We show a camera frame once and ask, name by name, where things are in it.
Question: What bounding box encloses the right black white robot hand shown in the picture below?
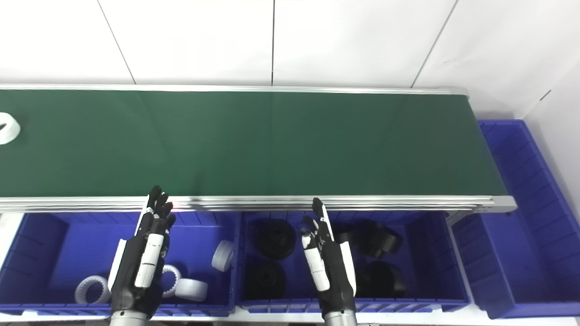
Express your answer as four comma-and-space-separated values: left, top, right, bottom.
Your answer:
301, 197, 358, 314

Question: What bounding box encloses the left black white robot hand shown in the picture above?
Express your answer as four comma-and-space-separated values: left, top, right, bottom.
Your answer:
108, 185, 177, 317

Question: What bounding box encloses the white ring gear part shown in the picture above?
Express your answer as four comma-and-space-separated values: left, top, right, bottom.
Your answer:
160, 264, 182, 299
74, 275, 112, 305
0, 112, 21, 145

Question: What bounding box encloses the black wheel part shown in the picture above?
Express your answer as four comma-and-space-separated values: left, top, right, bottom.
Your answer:
353, 221, 404, 259
257, 219, 298, 260
356, 261, 407, 299
244, 261, 287, 300

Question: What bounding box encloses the white cylinder part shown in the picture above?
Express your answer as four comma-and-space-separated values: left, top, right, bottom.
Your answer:
174, 278, 209, 302
211, 240, 236, 273

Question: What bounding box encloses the blue bin with white parts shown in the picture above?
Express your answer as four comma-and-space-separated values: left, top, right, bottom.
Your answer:
0, 211, 241, 317

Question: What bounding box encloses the green conveyor belt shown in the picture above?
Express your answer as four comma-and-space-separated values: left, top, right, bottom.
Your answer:
0, 84, 517, 227
0, 89, 508, 199

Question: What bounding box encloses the blue bin with black parts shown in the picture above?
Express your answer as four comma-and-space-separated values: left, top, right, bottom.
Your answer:
236, 210, 471, 314

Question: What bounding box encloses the large empty blue bin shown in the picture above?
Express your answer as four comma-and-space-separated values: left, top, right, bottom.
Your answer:
452, 120, 580, 319

